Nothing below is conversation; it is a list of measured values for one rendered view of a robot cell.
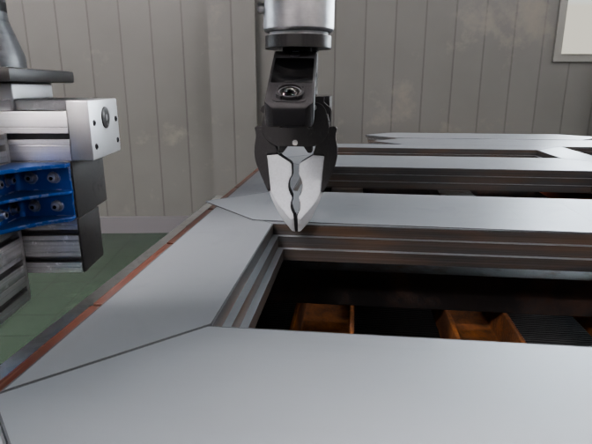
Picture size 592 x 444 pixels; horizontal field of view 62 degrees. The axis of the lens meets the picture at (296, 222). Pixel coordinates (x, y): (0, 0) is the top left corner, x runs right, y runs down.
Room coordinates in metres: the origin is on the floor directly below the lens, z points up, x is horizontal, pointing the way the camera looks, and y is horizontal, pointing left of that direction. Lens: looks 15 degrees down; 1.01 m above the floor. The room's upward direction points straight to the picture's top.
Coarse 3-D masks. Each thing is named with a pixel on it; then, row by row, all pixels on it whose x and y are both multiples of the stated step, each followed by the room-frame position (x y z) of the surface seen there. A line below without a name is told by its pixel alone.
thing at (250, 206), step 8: (264, 192) 0.74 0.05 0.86; (232, 200) 0.69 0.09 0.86; (240, 200) 0.69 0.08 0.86; (248, 200) 0.69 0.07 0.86; (256, 200) 0.69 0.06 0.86; (264, 200) 0.69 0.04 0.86; (224, 208) 0.64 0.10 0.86; (232, 208) 0.64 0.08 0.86; (240, 208) 0.64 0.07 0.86; (248, 208) 0.64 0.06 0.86; (256, 208) 0.64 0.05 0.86; (248, 216) 0.60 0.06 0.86; (256, 216) 0.60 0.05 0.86
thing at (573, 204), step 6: (558, 198) 0.70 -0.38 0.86; (564, 204) 0.66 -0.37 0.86; (570, 204) 0.66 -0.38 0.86; (576, 204) 0.66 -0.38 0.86; (582, 204) 0.66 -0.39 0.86; (588, 204) 0.66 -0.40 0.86; (576, 210) 0.63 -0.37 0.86; (582, 210) 0.63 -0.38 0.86; (588, 210) 0.63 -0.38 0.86; (582, 216) 0.60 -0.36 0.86; (588, 216) 0.60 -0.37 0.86
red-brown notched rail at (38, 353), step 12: (228, 192) 0.89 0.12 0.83; (204, 216) 0.72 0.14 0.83; (156, 252) 0.55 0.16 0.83; (144, 264) 0.51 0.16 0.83; (132, 276) 0.47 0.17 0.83; (120, 288) 0.44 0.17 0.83; (96, 300) 0.41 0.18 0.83; (84, 312) 0.39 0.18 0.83; (72, 324) 0.37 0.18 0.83; (60, 336) 0.35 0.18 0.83; (48, 348) 0.33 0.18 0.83; (24, 360) 0.31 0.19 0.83; (12, 372) 0.30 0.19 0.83; (0, 384) 0.28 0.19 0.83
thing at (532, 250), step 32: (576, 192) 0.94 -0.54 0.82; (320, 224) 0.57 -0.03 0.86; (256, 256) 0.47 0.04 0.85; (288, 256) 0.55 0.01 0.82; (320, 256) 0.55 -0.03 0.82; (352, 256) 0.54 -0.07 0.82; (384, 256) 0.54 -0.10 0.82; (416, 256) 0.54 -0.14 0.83; (448, 256) 0.53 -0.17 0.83; (480, 256) 0.53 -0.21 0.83; (512, 256) 0.53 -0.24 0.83; (544, 256) 0.53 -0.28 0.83; (576, 256) 0.52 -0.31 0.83; (256, 288) 0.43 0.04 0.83; (224, 320) 0.34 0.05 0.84; (256, 320) 0.39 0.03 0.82
